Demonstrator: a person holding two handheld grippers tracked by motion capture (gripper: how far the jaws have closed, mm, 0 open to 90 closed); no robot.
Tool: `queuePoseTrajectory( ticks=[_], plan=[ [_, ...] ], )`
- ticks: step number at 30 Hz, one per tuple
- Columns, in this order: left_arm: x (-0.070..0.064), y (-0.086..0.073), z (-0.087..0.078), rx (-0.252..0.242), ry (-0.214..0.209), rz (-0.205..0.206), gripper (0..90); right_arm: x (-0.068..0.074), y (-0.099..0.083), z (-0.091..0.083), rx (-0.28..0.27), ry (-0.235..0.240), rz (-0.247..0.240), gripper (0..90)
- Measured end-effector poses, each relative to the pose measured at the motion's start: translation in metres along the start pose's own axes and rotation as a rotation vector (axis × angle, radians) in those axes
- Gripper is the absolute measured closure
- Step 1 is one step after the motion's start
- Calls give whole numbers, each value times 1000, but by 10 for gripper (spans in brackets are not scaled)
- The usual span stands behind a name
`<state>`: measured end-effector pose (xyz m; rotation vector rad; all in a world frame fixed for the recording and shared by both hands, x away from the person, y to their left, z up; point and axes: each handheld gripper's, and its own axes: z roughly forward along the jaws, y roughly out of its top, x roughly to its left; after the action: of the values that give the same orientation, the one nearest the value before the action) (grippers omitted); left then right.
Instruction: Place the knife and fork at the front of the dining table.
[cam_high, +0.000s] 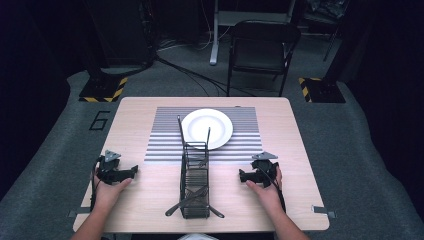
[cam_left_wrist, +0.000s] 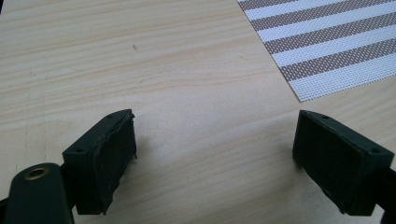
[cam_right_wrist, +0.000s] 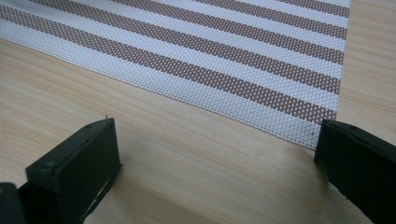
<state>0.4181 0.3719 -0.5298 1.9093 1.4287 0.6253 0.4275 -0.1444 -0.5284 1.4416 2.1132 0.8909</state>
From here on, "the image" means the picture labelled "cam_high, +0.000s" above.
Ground person's right hand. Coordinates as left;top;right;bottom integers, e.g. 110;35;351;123
247;165;284;211

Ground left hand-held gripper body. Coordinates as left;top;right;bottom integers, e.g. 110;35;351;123
97;149;126;185

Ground right hand-held gripper cable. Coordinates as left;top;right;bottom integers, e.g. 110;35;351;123
258;164;288;214

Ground stand base with striped tape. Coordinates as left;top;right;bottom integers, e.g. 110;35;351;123
78;74;129;103
298;77;347;104

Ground black floor cables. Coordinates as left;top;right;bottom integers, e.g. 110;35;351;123
154;54;256;98

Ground white desk frame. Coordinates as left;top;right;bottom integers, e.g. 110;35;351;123
209;0;298;66

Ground black wire cutlery rack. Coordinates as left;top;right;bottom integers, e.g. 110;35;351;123
179;141;212;220

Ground black fork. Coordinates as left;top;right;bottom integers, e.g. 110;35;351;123
165;186;209;217

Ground left hand-held gripper cable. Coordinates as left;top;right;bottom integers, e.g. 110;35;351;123
89;155;103;213

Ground person's left hand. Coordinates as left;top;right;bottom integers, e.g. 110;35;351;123
93;168;133;211

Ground white plate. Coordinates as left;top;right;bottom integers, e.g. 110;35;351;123
180;108;234;151

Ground hand-held gripper cable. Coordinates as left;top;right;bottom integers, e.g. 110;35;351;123
89;155;103;213
258;164;288;214

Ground grey striped placemat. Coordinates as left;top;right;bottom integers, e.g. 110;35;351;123
143;106;264;163

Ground black folding chair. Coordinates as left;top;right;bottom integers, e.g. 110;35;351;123
227;19;302;98

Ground black cabinet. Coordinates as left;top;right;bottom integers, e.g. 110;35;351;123
84;0;157;68

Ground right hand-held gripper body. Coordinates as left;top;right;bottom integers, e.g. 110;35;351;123
251;151;280;188

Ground grey tape strip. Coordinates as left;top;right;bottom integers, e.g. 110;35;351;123
68;207;92;219
311;204;337;220

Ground white object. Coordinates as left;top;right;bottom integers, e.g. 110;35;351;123
178;233;212;240

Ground black knife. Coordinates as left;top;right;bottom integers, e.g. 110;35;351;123
184;189;225;219

